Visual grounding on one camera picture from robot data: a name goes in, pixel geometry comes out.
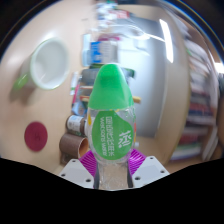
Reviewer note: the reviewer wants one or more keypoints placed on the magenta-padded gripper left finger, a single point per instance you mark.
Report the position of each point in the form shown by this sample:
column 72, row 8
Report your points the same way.
column 75, row 171

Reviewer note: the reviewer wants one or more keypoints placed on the white under-shelf light bar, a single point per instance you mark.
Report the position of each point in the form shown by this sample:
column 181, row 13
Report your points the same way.
column 166, row 40

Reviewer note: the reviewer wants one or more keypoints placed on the brown jar with white label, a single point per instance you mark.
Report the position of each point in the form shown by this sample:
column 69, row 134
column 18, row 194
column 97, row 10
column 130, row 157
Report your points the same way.
column 75, row 124

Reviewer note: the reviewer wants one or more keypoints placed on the blue and white box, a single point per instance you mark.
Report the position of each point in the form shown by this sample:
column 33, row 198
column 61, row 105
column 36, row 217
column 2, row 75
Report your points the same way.
column 103, row 52

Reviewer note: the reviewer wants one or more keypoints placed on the ceiling light tube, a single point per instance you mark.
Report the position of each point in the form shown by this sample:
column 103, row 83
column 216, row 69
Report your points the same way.
column 220, row 68

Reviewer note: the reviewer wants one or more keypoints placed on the clear bottle with yellow cap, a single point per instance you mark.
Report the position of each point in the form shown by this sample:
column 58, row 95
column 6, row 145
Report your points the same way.
column 137, row 99

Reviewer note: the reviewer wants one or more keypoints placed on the grey shaker bottle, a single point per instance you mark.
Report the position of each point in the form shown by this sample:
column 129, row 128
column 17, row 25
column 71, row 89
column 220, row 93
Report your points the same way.
column 87, row 76

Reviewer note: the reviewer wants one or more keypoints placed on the clear bottle with green cap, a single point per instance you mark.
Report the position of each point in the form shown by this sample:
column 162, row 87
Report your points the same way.
column 110, row 100

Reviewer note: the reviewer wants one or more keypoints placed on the flat round red coaster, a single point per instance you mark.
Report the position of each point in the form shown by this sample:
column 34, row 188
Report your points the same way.
column 36, row 136

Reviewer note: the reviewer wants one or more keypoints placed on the white mug with green rim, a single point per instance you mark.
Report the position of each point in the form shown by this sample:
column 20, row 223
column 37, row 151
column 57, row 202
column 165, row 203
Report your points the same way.
column 50, row 65

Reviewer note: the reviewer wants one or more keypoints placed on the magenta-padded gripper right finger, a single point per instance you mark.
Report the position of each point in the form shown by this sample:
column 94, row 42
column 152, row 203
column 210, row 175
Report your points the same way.
column 151, row 169

